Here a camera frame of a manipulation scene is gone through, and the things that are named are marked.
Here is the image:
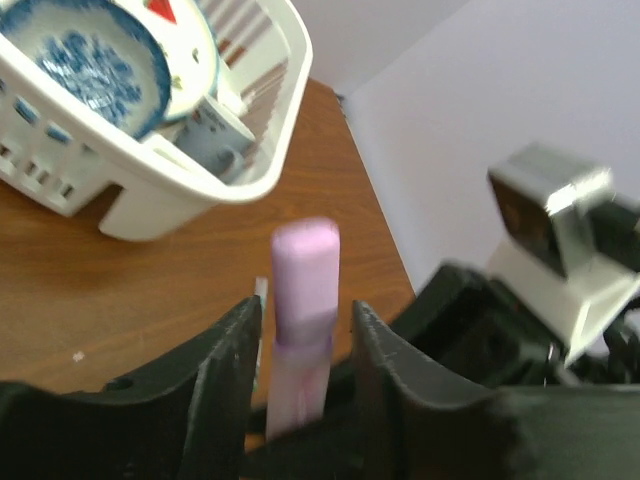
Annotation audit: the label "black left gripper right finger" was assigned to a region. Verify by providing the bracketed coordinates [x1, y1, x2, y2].
[352, 301, 639, 479]

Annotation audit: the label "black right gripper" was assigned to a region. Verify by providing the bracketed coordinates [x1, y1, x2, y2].
[390, 263, 639, 388]

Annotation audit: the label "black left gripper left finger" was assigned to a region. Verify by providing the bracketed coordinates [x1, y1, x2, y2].
[1, 296, 261, 479]

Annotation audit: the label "purple highlighter cap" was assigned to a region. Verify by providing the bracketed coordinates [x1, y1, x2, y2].
[271, 217, 341, 348]

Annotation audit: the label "pink highlighter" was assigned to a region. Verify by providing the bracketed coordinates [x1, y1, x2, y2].
[265, 338, 333, 441]

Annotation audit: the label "green fineliner pen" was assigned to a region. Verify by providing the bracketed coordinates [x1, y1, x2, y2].
[253, 277, 269, 391]

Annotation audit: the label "white mug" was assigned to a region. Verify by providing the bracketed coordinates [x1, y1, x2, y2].
[174, 95, 256, 185]

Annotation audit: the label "white plastic dish basket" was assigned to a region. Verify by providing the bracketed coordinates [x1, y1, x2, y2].
[1, 1, 313, 241]

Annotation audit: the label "blue white patterned bowl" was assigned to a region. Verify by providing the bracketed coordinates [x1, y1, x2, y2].
[1, 1, 171, 139]

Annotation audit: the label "white plate red decorations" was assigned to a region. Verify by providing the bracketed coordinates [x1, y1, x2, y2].
[117, 1, 219, 122]

